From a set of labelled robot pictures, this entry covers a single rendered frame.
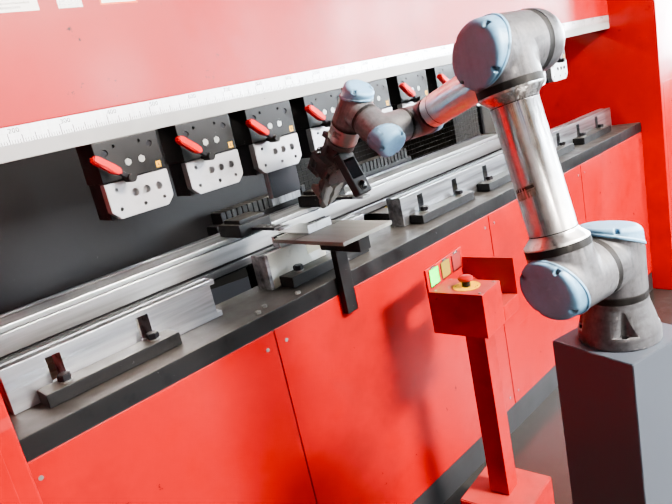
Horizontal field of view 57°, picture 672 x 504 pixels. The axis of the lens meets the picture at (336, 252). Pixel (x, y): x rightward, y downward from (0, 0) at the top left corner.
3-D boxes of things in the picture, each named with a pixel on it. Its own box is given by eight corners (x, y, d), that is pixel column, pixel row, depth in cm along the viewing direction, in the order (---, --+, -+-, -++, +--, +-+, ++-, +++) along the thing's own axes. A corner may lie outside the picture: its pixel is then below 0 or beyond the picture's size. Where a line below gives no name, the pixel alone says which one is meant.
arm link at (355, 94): (358, 98, 137) (336, 78, 141) (345, 139, 145) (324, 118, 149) (384, 94, 142) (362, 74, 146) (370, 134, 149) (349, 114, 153)
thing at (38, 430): (16, 468, 109) (7, 445, 108) (-19, 437, 124) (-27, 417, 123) (641, 131, 304) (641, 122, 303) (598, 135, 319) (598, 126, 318)
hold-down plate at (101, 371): (50, 409, 119) (45, 395, 118) (40, 403, 123) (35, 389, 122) (183, 343, 139) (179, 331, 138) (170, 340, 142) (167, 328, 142)
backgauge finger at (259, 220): (273, 239, 170) (269, 222, 169) (220, 237, 188) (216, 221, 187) (305, 226, 178) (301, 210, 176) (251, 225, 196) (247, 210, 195)
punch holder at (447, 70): (442, 117, 209) (435, 67, 204) (422, 120, 215) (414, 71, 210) (467, 109, 218) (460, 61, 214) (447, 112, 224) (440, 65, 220)
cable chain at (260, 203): (223, 225, 199) (220, 213, 198) (212, 225, 203) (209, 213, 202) (306, 194, 223) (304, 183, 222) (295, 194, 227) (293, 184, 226)
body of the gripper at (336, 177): (327, 163, 165) (339, 125, 156) (348, 182, 161) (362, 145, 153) (305, 170, 160) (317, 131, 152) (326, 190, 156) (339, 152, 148)
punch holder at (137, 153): (115, 221, 131) (91, 143, 126) (97, 221, 137) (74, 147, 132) (176, 202, 140) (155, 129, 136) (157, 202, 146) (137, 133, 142)
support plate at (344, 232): (343, 246, 145) (343, 242, 145) (273, 243, 164) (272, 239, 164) (392, 224, 157) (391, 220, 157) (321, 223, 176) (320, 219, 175)
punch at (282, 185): (275, 206, 165) (267, 171, 162) (270, 206, 166) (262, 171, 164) (302, 196, 171) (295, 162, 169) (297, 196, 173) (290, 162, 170)
